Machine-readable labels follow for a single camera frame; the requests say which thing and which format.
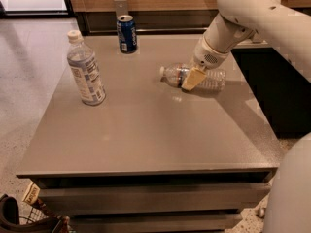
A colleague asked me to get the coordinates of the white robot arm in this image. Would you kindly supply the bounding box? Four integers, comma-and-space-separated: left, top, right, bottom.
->
182, 0, 311, 233

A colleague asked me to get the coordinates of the grey drawer cabinet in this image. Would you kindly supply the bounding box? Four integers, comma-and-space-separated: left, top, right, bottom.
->
17, 35, 283, 233

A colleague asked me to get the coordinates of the blue Pepsi soda can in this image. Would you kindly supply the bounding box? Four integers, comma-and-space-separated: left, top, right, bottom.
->
117, 15, 137, 53

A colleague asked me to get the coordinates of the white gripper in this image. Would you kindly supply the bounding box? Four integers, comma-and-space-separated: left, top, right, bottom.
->
182, 37, 232, 91

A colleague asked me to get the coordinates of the wire basket with snacks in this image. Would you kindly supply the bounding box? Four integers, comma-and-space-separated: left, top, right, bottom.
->
22, 183, 76, 233

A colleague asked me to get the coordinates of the labelled white-cap drink bottle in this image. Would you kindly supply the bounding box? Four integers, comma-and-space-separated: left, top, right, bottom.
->
67, 30, 106, 106

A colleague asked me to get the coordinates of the black white patterned handle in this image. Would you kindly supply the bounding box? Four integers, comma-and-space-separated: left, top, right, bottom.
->
257, 207, 265, 218

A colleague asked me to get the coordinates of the clear plastic water bottle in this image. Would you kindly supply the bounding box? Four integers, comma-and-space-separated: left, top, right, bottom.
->
159, 63, 226, 91

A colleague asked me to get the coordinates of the small grey wall bracket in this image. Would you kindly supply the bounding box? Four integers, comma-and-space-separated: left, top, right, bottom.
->
114, 0, 128, 17

